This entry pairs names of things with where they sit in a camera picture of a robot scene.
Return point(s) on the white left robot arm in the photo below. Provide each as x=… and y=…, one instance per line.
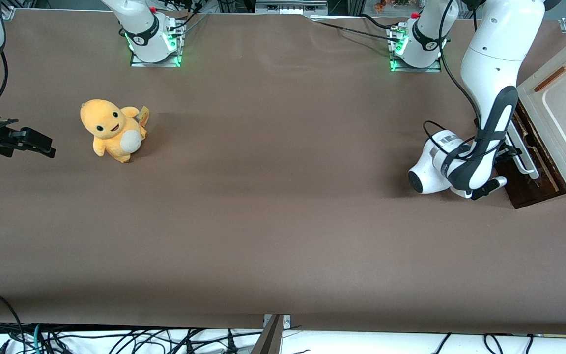
x=496, y=54

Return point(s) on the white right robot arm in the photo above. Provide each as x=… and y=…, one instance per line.
x=145, y=29

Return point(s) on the yellow plush toy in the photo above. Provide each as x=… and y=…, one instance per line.
x=111, y=128

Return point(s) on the silver metal rack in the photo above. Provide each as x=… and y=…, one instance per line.
x=290, y=7

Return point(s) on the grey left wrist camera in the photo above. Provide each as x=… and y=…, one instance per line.
x=499, y=183

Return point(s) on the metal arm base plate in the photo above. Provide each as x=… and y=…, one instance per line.
x=398, y=68
x=138, y=63

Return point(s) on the silver metal bracket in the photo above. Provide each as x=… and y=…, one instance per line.
x=285, y=322

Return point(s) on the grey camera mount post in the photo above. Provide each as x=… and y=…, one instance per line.
x=270, y=339

